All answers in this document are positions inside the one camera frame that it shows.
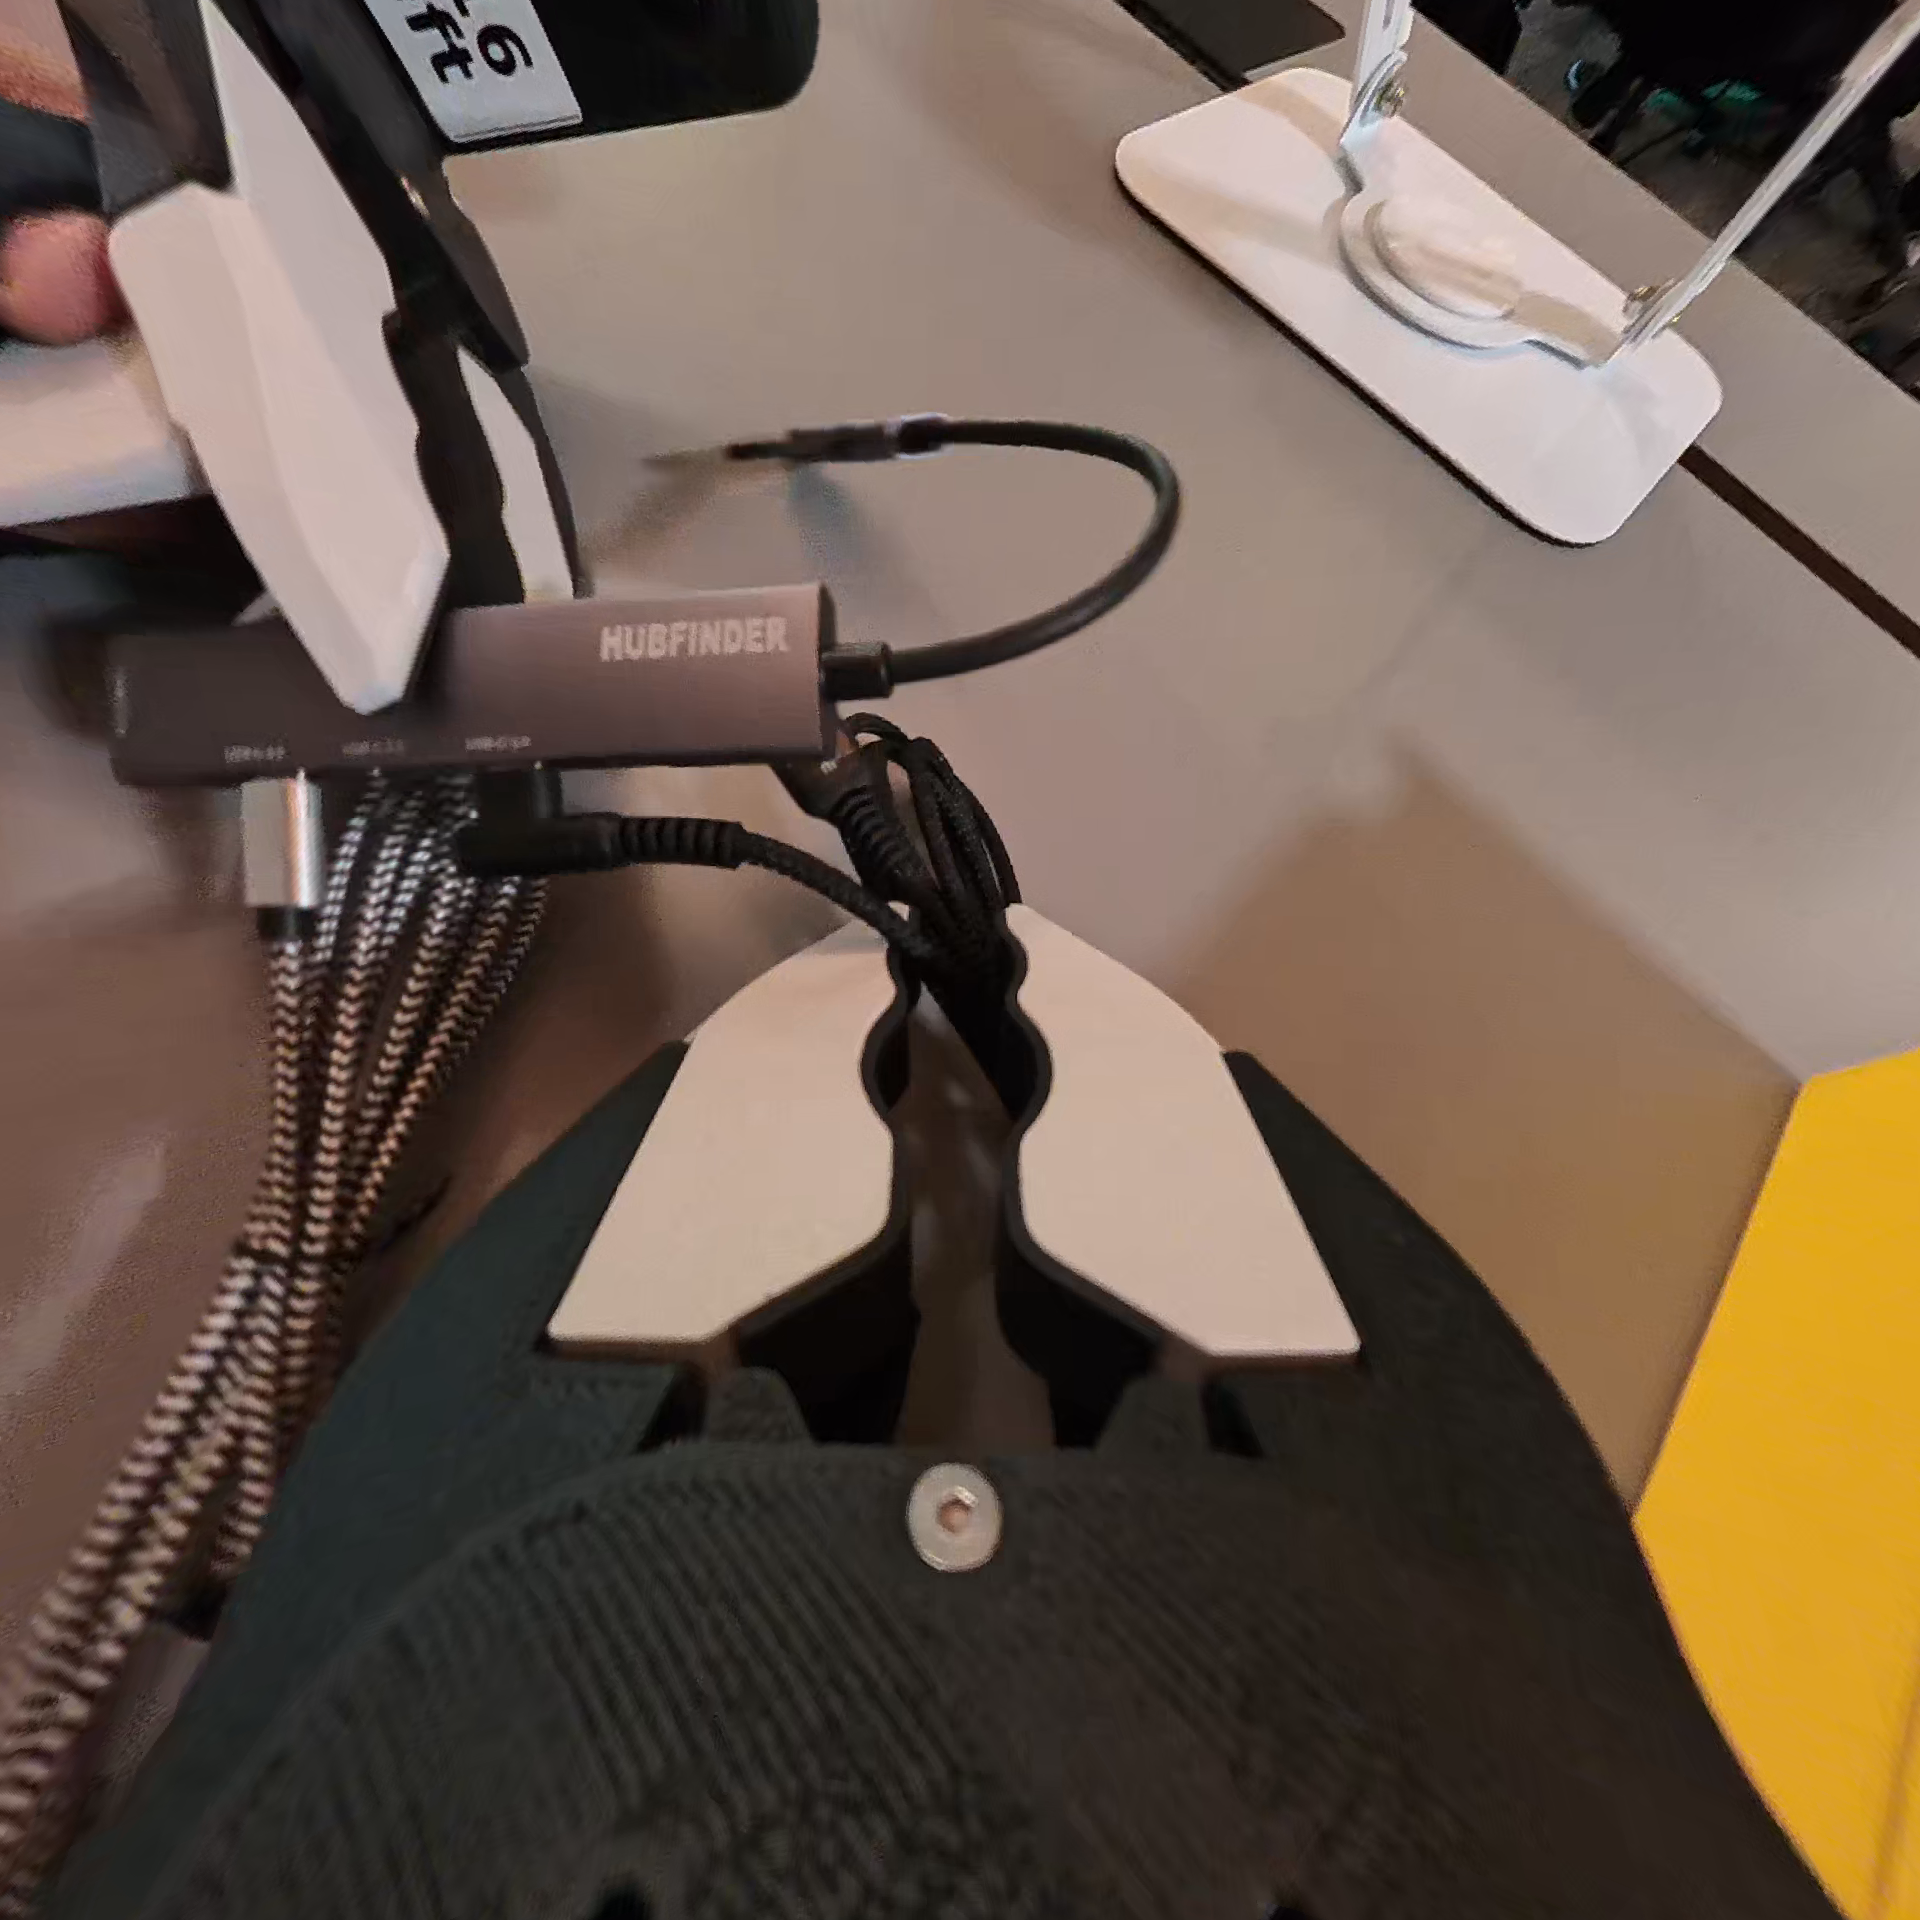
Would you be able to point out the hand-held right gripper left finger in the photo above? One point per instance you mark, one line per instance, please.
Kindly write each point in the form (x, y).
(720, 1171)

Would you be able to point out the grey usb hub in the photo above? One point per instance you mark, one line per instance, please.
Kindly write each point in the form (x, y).
(674, 691)

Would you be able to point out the person's left hand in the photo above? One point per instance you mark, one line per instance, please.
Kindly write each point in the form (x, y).
(53, 277)

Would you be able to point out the grey desk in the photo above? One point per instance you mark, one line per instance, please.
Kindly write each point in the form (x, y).
(1348, 721)

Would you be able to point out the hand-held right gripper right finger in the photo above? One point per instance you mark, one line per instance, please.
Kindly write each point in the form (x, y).
(1171, 1186)

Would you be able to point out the yellow box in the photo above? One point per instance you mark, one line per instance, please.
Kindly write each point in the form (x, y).
(1799, 1426)

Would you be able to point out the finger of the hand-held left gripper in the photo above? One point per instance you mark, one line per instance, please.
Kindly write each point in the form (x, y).
(300, 451)
(517, 481)

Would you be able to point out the white metal stand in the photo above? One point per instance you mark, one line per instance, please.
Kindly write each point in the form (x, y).
(1576, 421)

